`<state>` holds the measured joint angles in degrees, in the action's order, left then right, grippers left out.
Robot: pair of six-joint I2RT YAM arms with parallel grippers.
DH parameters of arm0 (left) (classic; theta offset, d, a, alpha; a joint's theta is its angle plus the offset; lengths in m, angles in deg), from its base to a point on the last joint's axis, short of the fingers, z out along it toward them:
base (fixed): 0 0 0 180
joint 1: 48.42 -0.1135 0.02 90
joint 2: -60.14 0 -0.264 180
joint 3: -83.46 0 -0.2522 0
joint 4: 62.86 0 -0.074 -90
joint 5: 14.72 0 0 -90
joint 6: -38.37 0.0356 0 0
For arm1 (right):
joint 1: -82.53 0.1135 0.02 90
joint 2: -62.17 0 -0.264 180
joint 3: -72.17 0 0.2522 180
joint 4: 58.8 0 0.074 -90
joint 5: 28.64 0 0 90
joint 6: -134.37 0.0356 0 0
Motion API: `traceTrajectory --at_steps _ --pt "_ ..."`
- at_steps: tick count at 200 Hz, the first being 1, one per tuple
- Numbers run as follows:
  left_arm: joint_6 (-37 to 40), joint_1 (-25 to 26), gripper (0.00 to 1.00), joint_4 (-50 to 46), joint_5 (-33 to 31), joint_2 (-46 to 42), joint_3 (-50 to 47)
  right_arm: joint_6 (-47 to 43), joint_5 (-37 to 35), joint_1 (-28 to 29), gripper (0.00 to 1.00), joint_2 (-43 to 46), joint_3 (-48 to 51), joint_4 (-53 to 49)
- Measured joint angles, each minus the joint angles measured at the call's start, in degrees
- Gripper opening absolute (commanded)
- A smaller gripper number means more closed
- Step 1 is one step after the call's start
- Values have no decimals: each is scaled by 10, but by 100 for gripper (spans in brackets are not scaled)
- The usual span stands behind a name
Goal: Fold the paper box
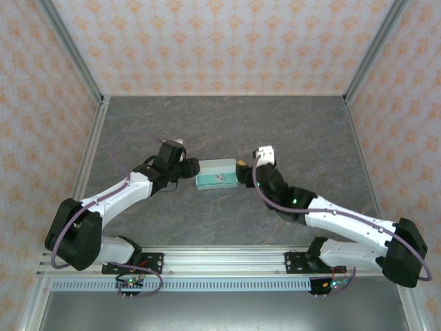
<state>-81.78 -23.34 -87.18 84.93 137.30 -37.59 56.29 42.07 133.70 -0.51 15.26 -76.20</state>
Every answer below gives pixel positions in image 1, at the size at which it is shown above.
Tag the teal paper box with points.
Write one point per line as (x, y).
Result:
(210, 169)

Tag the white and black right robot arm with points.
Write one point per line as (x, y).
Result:
(344, 224)

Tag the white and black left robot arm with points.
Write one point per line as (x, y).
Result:
(113, 198)

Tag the small controller circuit board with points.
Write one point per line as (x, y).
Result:
(336, 283)
(130, 283)

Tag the grey metal sheet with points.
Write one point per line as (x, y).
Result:
(220, 310)

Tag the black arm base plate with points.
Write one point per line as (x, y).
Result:
(293, 262)
(155, 262)

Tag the aluminium side rail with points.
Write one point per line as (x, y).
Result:
(368, 172)
(86, 165)

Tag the aluminium mounting rail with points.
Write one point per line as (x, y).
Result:
(224, 262)

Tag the aluminium frame post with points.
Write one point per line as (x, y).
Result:
(375, 48)
(69, 48)

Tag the aluminium frame leg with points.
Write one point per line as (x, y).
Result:
(410, 307)
(34, 307)

